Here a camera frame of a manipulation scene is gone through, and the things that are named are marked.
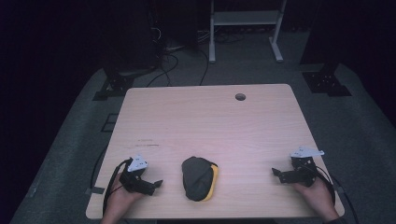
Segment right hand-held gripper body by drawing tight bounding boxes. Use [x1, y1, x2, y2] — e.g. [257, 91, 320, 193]
[290, 147, 325, 188]

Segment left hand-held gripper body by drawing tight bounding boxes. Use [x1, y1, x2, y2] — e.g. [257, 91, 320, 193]
[119, 154, 151, 192]

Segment yellow and dark grey cloth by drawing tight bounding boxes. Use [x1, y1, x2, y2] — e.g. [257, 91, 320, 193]
[181, 156, 219, 203]

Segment person's left hand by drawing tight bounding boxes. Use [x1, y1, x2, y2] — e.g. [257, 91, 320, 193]
[103, 174, 146, 218]

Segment person's right hand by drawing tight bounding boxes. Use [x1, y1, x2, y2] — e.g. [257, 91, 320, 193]
[292, 176, 340, 220]

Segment grey tape strip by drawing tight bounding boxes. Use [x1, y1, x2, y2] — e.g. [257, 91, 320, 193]
[85, 186, 106, 196]

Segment black stand base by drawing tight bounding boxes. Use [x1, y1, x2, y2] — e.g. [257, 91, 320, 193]
[302, 63, 353, 97]
[92, 66, 157, 102]

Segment white metal stand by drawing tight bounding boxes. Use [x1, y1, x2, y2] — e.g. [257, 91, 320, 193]
[208, 0, 288, 64]

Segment left hand-held gripper black cable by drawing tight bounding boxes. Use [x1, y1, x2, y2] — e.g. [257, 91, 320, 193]
[102, 158, 134, 217]

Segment hand-held gripper black cable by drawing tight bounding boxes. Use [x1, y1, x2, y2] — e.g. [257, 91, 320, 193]
[311, 164, 337, 206]
[102, 158, 134, 217]

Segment right hand-held gripper black cable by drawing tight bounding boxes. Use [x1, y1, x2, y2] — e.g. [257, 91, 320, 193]
[311, 164, 337, 206]

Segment black cable beside table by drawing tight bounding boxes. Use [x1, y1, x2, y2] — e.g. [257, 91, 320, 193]
[89, 145, 108, 190]
[330, 174, 360, 224]

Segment black floor cables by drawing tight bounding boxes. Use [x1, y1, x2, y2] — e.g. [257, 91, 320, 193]
[146, 46, 210, 88]

